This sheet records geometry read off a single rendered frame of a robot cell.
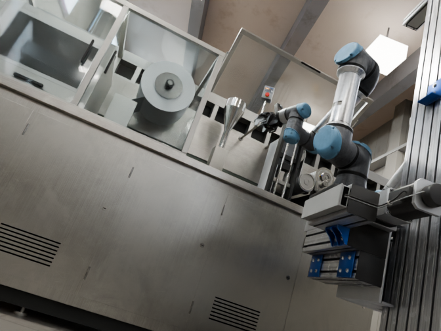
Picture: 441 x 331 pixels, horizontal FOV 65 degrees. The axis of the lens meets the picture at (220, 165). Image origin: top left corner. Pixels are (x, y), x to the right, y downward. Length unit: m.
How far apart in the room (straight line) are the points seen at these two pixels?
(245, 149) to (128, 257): 1.28
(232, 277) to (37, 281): 0.86
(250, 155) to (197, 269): 1.12
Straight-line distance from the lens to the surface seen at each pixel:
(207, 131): 2.51
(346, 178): 1.43
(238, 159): 2.53
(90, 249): 1.66
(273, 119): 1.79
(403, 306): 1.24
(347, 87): 1.52
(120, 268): 1.67
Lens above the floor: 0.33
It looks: 20 degrees up
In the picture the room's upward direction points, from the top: 19 degrees clockwise
